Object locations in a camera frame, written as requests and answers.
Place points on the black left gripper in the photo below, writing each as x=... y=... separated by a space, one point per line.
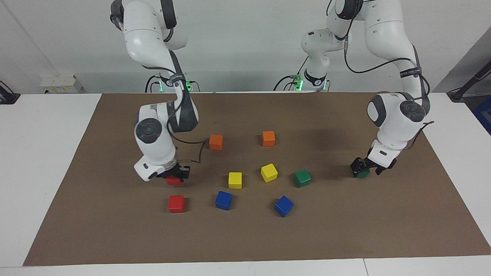
x=383 y=164

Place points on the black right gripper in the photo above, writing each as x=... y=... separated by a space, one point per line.
x=177 y=170

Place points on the red wooden cube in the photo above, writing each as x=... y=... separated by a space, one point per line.
x=176 y=204
x=173 y=181

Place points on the green wooden cube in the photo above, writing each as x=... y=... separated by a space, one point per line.
x=362 y=174
x=302 y=178

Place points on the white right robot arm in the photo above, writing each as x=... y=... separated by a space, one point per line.
x=147 y=38

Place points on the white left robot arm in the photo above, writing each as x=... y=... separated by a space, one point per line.
x=387 y=30

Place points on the orange wooden cube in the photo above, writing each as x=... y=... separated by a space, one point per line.
x=216 y=142
x=268 y=138

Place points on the blue wooden cube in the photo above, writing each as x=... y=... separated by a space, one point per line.
x=284 y=206
x=223 y=200

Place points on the yellow wooden cube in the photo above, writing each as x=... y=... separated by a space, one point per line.
x=269 y=172
x=235 y=180

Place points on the green lit base connector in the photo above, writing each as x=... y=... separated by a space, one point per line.
x=188 y=85
x=297 y=82

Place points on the brown table mat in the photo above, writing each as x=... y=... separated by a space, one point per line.
x=245 y=237

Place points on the black pole stand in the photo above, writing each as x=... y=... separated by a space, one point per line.
x=456 y=94

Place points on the blue crate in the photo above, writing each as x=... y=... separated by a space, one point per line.
x=485 y=115

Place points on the white power socket box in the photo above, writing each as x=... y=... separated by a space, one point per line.
x=61 y=84

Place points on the black clamp base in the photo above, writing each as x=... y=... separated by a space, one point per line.
x=7 y=97

